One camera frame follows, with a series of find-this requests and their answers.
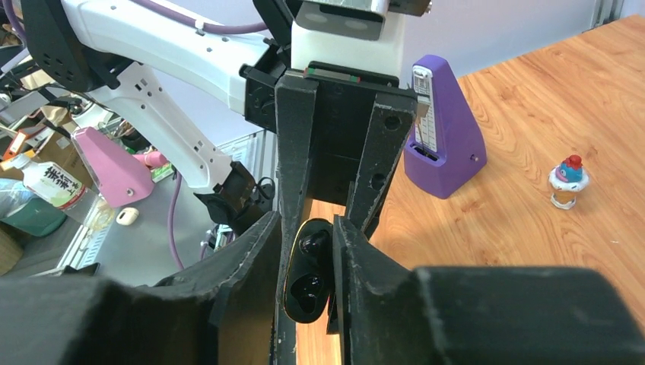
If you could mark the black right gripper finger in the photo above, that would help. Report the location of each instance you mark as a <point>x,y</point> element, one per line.
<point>295,98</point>
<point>390,120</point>

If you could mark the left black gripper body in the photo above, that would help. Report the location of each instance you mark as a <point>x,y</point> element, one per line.
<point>344,98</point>

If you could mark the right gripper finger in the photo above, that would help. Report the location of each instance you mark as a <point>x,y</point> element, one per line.
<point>218,311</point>
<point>388,314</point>

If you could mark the black earbud charging case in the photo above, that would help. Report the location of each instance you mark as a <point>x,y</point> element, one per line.
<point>309,279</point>

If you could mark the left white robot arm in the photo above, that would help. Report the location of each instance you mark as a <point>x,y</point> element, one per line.
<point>109,52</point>

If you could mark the white case off table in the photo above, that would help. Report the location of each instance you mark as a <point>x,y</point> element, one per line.
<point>127,216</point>

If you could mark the purple metronome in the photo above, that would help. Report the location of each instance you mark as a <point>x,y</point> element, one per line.
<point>445,148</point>

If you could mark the pink object off table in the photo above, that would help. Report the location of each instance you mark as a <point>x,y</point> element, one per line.
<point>121,178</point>

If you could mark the small clown figurine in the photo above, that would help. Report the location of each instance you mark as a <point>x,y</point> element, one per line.
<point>567,180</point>

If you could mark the clear plastic drink bottle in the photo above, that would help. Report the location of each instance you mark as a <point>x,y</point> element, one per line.
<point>59,188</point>

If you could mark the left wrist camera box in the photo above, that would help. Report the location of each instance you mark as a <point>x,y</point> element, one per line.
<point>363,35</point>

